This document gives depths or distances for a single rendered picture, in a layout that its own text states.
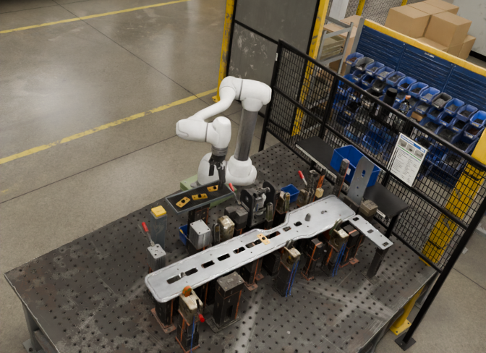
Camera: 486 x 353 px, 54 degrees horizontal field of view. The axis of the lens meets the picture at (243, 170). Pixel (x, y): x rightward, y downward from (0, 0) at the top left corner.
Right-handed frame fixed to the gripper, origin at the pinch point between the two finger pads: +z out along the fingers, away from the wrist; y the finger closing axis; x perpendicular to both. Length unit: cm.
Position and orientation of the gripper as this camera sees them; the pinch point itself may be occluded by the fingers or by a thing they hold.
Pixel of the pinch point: (215, 181)
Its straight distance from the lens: 273.2
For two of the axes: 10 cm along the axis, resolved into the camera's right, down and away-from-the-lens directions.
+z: -1.3, 7.9, 6.0
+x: 9.0, -1.6, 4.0
